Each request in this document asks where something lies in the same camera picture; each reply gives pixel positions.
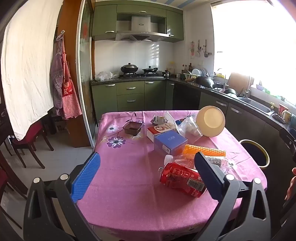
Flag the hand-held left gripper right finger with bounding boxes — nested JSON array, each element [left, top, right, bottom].
[[194, 152, 271, 241]]

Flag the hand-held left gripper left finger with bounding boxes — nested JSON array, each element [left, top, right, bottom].
[[23, 152, 102, 241]]

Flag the red soda can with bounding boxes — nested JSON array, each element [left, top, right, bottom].
[[159, 161, 207, 198]]

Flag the orange bumpy plastic roll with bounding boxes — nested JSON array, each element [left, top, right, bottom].
[[183, 144, 227, 158]]

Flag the clear plastic bottle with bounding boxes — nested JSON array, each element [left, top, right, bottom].
[[164, 154, 236, 174]]

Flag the black bin with yellow rim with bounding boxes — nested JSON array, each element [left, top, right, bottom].
[[239, 139, 270, 171]]

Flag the blue cardboard box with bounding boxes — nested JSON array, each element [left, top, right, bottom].
[[154, 132, 188, 156]]

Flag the clear plastic bag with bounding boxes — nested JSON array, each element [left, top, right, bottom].
[[166, 111, 204, 142]]

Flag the beige paper bowl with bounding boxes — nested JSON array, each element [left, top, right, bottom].
[[196, 106, 226, 138]]

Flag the brown plastic tray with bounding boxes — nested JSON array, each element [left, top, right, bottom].
[[122, 122, 143, 136]]

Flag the red and white milk carton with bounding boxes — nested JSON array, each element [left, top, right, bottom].
[[146, 124, 177, 142]]

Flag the blue and white pouch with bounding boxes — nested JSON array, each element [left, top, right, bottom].
[[151, 115, 168, 126]]

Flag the person's right hand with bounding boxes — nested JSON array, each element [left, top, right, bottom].
[[285, 167, 296, 201]]

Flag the steel kitchen sink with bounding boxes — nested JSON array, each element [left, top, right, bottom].
[[238, 97, 275, 116]]

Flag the dark green base cabinet row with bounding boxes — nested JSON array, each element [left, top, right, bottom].
[[173, 83, 296, 186]]

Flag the steel faucet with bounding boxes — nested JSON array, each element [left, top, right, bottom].
[[245, 75, 254, 99]]

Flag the black kitchen countertop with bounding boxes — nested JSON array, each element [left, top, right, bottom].
[[91, 76, 296, 133]]

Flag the red cushioned wooden chair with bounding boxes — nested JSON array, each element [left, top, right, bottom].
[[10, 120, 54, 168]]

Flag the black pot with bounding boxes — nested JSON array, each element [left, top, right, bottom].
[[223, 88, 238, 98]]

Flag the brown cutting board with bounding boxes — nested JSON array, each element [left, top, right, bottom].
[[228, 72, 251, 93]]

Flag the red checked apron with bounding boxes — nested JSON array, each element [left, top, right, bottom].
[[57, 40, 83, 120]]

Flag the yellow kettle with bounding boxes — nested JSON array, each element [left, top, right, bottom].
[[214, 68, 226, 80]]

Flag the green base cabinet with drawers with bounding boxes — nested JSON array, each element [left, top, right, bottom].
[[91, 79, 175, 116]]

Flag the large black wok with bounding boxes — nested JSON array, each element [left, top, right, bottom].
[[193, 76, 215, 90]]

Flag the sliding glass door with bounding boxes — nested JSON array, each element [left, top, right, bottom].
[[76, 0, 96, 149]]

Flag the kitchen window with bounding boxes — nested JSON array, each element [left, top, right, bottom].
[[211, 0, 296, 102]]

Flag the purple checked apron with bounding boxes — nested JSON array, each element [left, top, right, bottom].
[[50, 35, 67, 109]]

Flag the crumpled clear plastic bags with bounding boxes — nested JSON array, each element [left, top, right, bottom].
[[95, 71, 120, 81]]

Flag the dish rack with dishes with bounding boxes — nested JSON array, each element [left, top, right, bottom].
[[185, 68, 208, 80]]

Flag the black wok with lid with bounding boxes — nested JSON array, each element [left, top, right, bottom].
[[120, 62, 139, 74]]

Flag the white hanging sheet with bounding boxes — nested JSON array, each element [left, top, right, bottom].
[[1, 0, 64, 141]]

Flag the green upper kitchen cabinets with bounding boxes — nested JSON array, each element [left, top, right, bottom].
[[91, 1, 185, 43]]

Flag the steel range hood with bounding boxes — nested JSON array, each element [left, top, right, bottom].
[[115, 15, 168, 42]]

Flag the wall utensil rack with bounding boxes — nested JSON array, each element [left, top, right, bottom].
[[190, 39, 212, 58]]

